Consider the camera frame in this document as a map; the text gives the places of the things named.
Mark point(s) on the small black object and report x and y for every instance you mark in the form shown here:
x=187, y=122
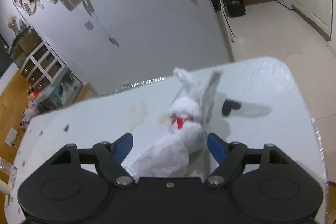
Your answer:
x=229, y=107

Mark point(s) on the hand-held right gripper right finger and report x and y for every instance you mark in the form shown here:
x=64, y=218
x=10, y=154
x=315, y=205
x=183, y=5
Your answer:
x=215, y=147

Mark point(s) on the silver refrigerator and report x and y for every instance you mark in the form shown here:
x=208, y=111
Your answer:
x=210, y=3

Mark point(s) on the white power strip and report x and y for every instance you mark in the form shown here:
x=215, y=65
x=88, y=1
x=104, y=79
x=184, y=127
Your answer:
x=11, y=137

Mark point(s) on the dried flowers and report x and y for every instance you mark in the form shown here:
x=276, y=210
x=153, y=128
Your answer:
x=16, y=24

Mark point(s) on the foil-wrapped white table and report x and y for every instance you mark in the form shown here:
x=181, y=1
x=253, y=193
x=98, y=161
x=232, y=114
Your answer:
x=262, y=87

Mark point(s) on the white drawer cabinet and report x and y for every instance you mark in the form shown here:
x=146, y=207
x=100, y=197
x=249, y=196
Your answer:
x=36, y=58

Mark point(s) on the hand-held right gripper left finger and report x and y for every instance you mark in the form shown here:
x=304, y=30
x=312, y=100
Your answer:
x=124, y=145

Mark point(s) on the black floor bin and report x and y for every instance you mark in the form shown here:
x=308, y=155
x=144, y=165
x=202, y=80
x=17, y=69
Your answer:
x=235, y=6

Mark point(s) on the white knotted plastic bag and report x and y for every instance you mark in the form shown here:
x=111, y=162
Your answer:
x=183, y=113

